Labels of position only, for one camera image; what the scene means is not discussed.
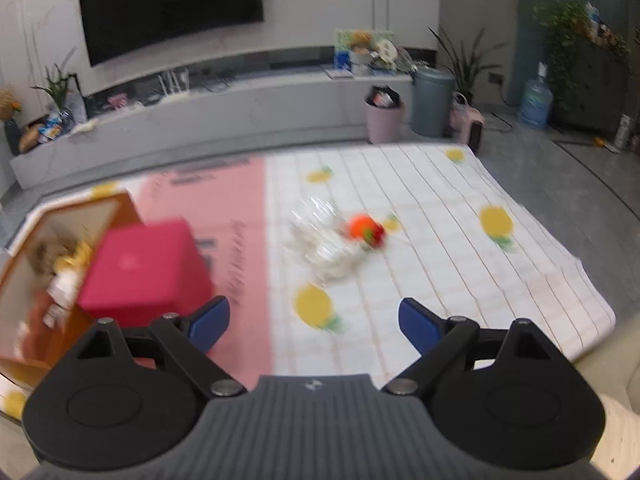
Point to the tall green floor plant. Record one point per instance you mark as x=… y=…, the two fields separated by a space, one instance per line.
x=465 y=67

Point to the white router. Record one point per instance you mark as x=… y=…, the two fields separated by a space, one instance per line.
x=174 y=91

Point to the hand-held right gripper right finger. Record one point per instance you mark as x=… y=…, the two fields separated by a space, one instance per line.
x=420 y=325

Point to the dark blue vase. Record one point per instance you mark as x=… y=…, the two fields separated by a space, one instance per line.
x=12 y=137

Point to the dark grey cabinet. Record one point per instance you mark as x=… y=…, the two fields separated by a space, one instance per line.
x=595 y=95

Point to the orange cardboard box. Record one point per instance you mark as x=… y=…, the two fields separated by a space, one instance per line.
x=35 y=330

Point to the pink waste bin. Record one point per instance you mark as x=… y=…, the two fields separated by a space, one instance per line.
x=384 y=122

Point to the pink small box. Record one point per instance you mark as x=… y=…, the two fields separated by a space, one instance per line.
x=117 y=100

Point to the grey trash can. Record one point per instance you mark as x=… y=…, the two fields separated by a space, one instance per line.
x=432 y=105

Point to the green plant in glass vase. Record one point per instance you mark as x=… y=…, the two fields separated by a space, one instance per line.
x=59 y=90

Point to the blue snack packets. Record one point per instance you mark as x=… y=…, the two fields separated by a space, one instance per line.
x=51 y=127

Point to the pink mat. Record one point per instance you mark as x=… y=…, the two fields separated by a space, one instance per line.
x=240 y=200

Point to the yellow dried flowers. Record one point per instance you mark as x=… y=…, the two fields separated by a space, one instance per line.
x=10 y=102

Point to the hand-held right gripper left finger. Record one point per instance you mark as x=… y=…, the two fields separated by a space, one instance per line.
x=207 y=322

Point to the brown teddy bear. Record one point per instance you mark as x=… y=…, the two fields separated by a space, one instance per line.
x=361 y=50

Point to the white checked lemon tablecloth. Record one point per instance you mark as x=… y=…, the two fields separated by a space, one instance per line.
x=450 y=270

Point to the leafy green pothos plant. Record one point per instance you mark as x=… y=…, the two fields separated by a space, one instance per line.
x=565 y=35

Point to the orange and red crochet fruit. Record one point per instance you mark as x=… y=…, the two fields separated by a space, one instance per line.
x=364 y=230

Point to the white round fan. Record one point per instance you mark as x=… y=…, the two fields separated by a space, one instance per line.
x=387 y=52

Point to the white marble television cabinet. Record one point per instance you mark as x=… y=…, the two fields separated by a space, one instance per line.
x=250 y=115

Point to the blue water jug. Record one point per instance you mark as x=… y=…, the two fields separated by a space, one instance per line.
x=536 y=102

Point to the pink small heater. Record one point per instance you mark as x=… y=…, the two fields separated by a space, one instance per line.
x=467 y=125

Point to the clear plastic bag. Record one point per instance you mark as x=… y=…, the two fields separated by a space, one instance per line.
x=320 y=250

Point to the red square box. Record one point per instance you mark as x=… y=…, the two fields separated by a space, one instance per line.
x=145 y=270

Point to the black wall television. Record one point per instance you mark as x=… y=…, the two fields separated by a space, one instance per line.
x=170 y=5

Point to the brown round bread loaf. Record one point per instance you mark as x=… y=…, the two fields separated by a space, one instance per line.
x=30 y=137

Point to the green printed picture board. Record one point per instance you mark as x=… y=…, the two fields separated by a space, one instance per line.
x=342 y=45

